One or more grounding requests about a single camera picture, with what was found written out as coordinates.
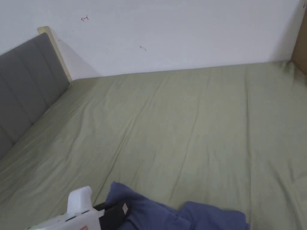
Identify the bed with pale green sheet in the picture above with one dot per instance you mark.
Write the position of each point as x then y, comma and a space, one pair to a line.
168, 124

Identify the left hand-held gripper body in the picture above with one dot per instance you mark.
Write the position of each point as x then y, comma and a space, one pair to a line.
79, 210

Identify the grey padded headboard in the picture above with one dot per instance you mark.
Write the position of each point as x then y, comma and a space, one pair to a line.
26, 79

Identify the brown wooden board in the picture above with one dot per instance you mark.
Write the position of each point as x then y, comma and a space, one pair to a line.
299, 48

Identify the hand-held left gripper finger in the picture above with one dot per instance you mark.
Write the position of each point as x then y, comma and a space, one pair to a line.
115, 213

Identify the dark blue shirt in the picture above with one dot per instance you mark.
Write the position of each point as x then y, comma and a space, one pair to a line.
168, 218

